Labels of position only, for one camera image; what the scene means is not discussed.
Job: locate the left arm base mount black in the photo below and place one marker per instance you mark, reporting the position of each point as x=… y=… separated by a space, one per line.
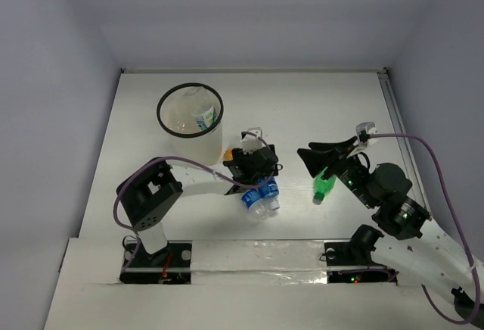
x=170 y=266

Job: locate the clear bottle green white label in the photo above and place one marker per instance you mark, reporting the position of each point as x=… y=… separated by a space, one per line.
x=205 y=116

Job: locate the white cylindrical bin black rim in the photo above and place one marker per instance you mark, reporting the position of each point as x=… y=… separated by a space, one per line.
x=204 y=146

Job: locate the blue label bottle white cap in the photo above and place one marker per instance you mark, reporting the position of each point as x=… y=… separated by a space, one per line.
x=269 y=193

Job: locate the aluminium rail right edge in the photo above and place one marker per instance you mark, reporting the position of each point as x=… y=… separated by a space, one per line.
x=404 y=144

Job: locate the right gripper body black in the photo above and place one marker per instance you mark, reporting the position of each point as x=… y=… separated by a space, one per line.
x=352 y=174

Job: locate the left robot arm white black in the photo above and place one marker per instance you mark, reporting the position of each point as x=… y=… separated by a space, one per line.
x=149 y=193

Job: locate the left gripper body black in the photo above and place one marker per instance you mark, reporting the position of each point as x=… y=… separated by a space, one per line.
x=259 y=171

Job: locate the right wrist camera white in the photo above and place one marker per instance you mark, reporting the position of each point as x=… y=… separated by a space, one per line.
x=364 y=132

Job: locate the clear plastic bottle unlabeled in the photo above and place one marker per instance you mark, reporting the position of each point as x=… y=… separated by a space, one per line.
x=188 y=100

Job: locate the green plastic bottle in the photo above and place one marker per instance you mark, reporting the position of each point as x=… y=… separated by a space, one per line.
x=322 y=187

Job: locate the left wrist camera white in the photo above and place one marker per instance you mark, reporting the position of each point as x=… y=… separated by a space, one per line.
x=251 y=140

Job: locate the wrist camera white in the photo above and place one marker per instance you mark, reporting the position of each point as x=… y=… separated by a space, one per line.
x=251 y=140
x=364 y=132

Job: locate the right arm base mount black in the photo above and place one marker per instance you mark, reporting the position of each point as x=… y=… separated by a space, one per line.
x=349 y=262

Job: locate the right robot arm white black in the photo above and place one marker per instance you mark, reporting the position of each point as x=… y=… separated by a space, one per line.
x=404 y=236

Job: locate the orange label bottle yellow cap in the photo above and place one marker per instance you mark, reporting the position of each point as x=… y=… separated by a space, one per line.
x=228 y=154

